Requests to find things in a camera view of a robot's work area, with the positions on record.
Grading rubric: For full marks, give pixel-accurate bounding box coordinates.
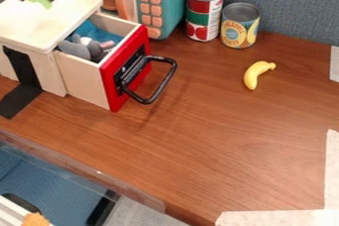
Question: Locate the white cabinet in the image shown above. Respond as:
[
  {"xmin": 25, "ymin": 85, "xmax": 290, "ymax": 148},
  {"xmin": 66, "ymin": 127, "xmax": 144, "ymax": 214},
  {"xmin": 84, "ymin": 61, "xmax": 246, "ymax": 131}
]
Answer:
[{"xmin": 0, "ymin": 0, "xmax": 105, "ymax": 98}]

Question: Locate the blue cloth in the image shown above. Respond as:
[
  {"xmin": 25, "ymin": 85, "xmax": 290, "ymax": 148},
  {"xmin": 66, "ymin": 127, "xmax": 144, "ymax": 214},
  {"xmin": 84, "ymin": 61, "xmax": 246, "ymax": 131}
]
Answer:
[{"xmin": 69, "ymin": 19, "xmax": 125, "ymax": 47}]

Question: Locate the grey plush toy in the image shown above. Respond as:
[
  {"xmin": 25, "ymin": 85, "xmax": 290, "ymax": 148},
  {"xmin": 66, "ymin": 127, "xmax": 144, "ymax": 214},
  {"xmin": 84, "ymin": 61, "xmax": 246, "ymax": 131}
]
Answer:
[{"xmin": 56, "ymin": 33, "xmax": 117, "ymax": 63}]

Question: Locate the teal toy microwave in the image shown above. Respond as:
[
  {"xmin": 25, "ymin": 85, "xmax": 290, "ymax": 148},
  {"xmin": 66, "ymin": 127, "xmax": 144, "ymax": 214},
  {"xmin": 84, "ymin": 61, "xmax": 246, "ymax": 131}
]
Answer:
[{"xmin": 69, "ymin": 0, "xmax": 192, "ymax": 42}]

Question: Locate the red and green can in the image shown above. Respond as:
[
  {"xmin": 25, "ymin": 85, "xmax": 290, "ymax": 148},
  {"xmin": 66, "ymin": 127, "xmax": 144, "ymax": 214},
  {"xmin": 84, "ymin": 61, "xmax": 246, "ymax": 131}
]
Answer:
[{"xmin": 183, "ymin": 0, "xmax": 226, "ymax": 43}]

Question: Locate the yellow and blue can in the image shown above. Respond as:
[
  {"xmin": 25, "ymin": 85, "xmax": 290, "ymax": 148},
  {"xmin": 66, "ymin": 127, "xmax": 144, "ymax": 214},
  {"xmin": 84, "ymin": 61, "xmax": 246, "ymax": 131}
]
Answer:
[{"xmin": 218, "ymin": 2, "xmax": 263, "ymax": 50}]

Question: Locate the yellow toy banana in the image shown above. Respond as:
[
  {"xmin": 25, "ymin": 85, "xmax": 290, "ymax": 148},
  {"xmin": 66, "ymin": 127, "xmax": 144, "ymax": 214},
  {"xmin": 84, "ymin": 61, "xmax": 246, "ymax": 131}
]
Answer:
[{"xmin": 242, "ymin": 60, "xmax": 279, "ymax": 91}]

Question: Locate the red-fronted drawer with black handle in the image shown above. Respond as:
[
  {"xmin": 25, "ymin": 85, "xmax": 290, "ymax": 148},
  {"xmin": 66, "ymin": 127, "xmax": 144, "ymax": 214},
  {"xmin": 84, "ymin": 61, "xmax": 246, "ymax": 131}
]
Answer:
[{"xmin": 53, "ymin": 11, "xmax": 179, "ymax": 113}]

